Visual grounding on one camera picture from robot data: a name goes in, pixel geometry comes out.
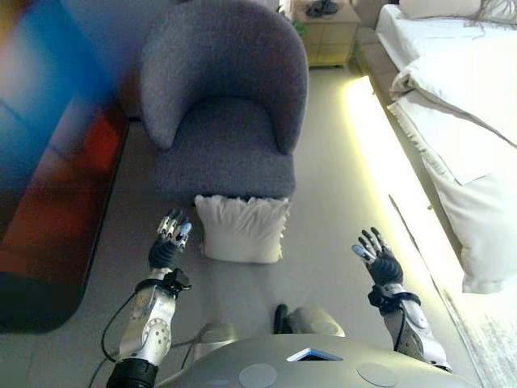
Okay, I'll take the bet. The black lamp base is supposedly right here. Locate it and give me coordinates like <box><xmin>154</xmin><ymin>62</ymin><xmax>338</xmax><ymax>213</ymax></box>
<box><xmin>305</xmin><ymin>0</ymin><xmax>340</xmax><ymax>19</ymax></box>

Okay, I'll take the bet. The silver left robot leg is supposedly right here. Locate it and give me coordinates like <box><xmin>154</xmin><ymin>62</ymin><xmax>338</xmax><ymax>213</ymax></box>
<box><xmin>189</xmin><ymin>322</ymin><xmax>239</xmax><ymax>361</ymax></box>

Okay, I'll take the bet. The white pillow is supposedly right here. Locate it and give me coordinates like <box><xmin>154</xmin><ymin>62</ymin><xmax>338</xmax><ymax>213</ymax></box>
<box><xmin>397</xmin><ymin>0</ymin><xmax>481</xmax><ymax>19</ymax></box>

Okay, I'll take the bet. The grey fringed throw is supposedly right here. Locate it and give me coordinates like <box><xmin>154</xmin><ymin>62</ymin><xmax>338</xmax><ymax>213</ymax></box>
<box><xmin>464</xmin><ymin>0</ymin><xmax>517</xmax><ymax>29</ymax></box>

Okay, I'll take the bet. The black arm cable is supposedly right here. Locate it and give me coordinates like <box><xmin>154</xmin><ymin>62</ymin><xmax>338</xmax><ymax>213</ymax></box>
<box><xmin>393</xmin><ymin>298</ymin><xmax>409</xmax><ymax>352</ymax></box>
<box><xmin>100</xmin><ymin>289</ymin><xmax>141</xmax><ymax>363</ymax></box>

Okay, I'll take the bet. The white bed mattress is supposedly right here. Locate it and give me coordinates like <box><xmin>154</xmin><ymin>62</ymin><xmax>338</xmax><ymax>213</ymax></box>
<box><xmin>375</xmin><ymin>3</ymin><xmax>517</xmax><ymax>82</ymax></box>

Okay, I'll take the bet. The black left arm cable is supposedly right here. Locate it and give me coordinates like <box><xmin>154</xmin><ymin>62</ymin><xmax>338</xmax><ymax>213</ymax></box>
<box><xmin>100</xmin><ymin>289</ymin><xmax>141</xmax><ymax>363</ymax></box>

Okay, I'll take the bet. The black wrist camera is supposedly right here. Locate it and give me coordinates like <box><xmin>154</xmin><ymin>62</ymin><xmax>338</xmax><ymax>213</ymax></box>
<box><xmin>367</xmin><ymin>285</ymin><xmax>389</xmax><ymax>310</ymax></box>
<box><xmin>163</xmin><ymin>268</ymin><xmax>193</xmax><ymax>298</ymax></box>

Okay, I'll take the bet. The grey upholstered armchair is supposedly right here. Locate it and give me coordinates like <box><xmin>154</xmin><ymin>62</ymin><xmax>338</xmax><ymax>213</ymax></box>
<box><xmin>139</xmin><ymin>0</ymin><xmax>310</xmax><ymax>203</ymax></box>

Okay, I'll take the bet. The white duvet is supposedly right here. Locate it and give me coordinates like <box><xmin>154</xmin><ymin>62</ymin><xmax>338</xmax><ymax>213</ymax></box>
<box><xmin>387</xmin><ymin>40</ymin><xmax>517</xmax><ymax>294</ymax></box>

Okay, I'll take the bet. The green potted plant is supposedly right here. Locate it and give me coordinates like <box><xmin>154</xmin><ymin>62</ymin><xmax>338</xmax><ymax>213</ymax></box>
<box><xmin>278</xmin><ymin>7</ymin><xmax>309</xmax><ymax>38</ymax></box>

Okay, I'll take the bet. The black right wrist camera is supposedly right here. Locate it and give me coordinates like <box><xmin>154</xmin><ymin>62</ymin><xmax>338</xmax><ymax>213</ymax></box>
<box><xmin>367</xmin><ymin>285</ymin><xmax>389</xmax><ymax>310</ymax></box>

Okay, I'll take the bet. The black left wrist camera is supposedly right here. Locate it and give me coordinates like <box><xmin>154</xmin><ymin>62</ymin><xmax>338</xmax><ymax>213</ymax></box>
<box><xmin>163</xmin><ymin>268</ymin><xmax>193</xmax><ymax>298</ymax></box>

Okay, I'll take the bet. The silver robot torso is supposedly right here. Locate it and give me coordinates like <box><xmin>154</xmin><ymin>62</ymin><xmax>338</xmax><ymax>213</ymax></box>
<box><xmin>155</xmin><ymin>333</ymin><xmax>481</xmax><ymax>388</ymax></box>

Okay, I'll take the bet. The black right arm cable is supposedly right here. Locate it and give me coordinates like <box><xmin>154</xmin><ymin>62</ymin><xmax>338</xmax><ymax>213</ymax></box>
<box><xmin>393</xmin><ymin>298</ymin><xmax>409</xmax><ymax>352</ymax></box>

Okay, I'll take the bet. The white fringed cushion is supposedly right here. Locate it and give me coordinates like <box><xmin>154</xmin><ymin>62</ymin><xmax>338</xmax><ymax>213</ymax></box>
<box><xmin>193</xmin><ymin>193</ymin><xmax>292</xmax><ymax>264</ymax></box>

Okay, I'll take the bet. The colourful rug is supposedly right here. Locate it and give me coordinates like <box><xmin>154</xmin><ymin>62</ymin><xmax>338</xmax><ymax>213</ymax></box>
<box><xmin>0</xmin><ymin>0</ymin><xmax>131</xmax><ymax>335</ymax></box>

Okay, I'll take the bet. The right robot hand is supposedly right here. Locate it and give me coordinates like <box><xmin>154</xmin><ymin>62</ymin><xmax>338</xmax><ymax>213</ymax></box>
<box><xmin>350</xmin><ymin>226</ymin><xmax>405</xmax><ymax>287</ymax></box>

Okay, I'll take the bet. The glowing led light strip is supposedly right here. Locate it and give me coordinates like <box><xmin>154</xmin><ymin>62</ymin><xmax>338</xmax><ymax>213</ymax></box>
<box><xmin>343</xmin><ymin>74</ymin><xmax>457</xmax><ymax>324</ymax></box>

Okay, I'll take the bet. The light wooden nightstand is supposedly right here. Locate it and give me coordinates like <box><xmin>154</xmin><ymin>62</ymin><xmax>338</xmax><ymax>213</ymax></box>
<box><xmin>296</xmin><ymin>3</ymin><xmax>362</xmax><ymax>69</ymax></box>

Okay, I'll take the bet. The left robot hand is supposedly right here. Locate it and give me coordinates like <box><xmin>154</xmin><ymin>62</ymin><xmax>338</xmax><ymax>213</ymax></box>
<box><xmin>147</xmin><ymin>208</ymin><xmax>193</xmax><ymax>272</ymax></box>

